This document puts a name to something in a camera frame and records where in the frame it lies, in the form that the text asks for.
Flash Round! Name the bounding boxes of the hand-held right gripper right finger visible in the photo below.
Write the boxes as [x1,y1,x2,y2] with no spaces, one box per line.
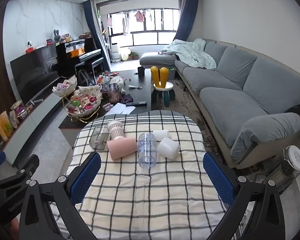
[202,152,283,240]

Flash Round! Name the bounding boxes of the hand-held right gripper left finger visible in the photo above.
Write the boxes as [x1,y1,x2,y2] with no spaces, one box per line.
[19,152,102,240]

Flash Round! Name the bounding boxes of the clear square glass cup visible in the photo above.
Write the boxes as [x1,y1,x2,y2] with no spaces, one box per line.
[89,127,111,151]

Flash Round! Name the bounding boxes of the pink cup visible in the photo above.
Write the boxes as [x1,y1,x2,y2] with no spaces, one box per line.
[106,137,138,161]

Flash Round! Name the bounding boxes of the patterned paper cup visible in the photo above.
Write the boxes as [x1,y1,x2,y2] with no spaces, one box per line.
[107,120,126,140]

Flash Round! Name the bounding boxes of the large white cup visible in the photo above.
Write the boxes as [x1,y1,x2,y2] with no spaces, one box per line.
[157,137,180,160]

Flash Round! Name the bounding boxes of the clear printed plastic cup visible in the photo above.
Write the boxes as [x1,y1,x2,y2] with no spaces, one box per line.
[137,131,158,169]

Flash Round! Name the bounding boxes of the small white cup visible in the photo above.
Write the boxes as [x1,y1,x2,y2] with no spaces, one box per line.
[152,129,170,142]

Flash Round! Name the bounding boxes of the yellow snack bags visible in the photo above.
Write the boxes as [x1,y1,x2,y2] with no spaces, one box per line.
[0,111,14,142]

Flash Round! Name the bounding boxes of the grey television cabinet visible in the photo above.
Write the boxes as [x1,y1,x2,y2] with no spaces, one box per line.
[2,94,66,168]

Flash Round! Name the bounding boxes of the black white checked cloth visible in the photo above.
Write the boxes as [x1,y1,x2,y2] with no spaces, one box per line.
[50,110,240,240]

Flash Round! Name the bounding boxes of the white round heater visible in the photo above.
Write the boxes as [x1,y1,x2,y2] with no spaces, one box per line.
[264,145,300,188]

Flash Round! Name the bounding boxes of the patterned floor rug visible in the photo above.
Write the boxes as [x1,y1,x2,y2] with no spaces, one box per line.
[150,76,230,160]

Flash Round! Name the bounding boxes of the tiered white snack bowl stand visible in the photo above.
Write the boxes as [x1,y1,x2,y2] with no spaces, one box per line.
[52,78,103,125]

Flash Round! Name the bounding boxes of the white paper sheets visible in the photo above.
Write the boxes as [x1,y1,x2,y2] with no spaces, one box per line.
[113,102,136,115]

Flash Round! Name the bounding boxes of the grey sofa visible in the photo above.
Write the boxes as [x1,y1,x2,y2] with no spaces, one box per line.
[139,39,300,169]

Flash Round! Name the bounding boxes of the clear snack jar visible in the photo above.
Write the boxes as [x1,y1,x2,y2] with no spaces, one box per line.
[106,83,121,104]

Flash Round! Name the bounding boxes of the flat screen television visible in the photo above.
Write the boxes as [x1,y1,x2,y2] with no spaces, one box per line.
[10,46,61,103]

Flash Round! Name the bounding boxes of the white plush toy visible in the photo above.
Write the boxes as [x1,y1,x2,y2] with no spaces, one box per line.
[109,76,127,93]

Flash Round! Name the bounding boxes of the black item on sofa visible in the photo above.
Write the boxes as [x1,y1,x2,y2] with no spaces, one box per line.
[286,104,300,118]

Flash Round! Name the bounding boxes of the black coffee table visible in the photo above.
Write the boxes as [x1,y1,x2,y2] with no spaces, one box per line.
[58,69,153,131]

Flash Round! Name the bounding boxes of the yellow white child stool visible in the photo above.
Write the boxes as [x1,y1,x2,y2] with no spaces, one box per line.
[150,66,176,106]

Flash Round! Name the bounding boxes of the black piano bench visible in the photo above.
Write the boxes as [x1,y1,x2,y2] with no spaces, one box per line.
[75,57,105,86]

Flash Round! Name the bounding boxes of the black upright piano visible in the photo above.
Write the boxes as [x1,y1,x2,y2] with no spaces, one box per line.
[55,39,106,80]

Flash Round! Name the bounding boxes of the light blue blanket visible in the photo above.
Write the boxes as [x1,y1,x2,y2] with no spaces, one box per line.
[161,39,217,71]

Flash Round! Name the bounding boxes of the white air purifier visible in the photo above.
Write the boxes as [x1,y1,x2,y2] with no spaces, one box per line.
[110,43,121,63]

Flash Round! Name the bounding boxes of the blue curtain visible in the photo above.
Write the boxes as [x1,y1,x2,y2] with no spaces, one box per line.
[81,0,111,72]
[176,0,199,42]

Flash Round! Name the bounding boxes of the white hanging garment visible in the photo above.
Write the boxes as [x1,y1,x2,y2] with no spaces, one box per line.
[122,18,130,36]

